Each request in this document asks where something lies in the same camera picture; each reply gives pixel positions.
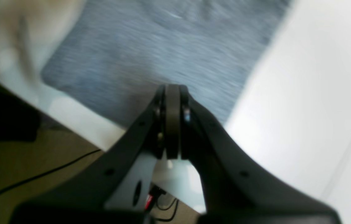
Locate grey t-shirt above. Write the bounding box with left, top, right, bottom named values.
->
left=41, top=0, right=292, bottom=128

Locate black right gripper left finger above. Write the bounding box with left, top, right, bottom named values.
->
left=10, top=85, right=165, bottom=224

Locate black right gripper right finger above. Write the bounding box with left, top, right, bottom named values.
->
left=180, top=86, right=341, bottom=224

